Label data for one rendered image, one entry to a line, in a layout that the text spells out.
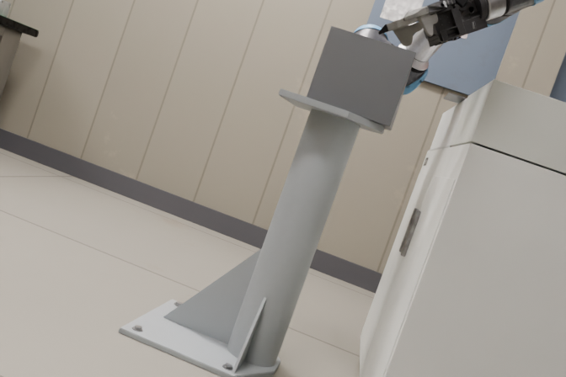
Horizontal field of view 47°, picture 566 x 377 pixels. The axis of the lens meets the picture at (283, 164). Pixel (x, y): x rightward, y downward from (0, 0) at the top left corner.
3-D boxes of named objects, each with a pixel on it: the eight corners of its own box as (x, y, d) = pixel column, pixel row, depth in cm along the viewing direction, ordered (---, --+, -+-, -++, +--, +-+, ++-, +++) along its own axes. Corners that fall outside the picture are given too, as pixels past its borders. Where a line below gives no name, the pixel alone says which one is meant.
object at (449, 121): (454, 158, 230) (468, 121, 230) (483, 156, 176) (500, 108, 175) (429, 150, 231) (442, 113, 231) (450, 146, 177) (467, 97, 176)
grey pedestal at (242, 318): (117, 332, 186) (210, 62, 182) (170, 302, 229) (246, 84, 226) (281, 402, 177) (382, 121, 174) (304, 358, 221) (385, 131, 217)
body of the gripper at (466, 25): (441, 42, 130) (493, 24, 132) (428, 1, 129) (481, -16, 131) (426, 48, 138) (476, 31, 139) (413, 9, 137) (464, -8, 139)
